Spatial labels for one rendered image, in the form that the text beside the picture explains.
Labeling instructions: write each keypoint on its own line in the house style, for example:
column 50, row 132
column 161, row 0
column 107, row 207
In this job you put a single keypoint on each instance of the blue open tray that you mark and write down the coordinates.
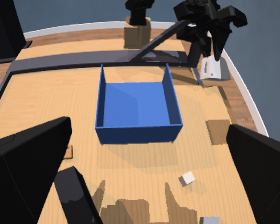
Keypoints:
column 126, row 105

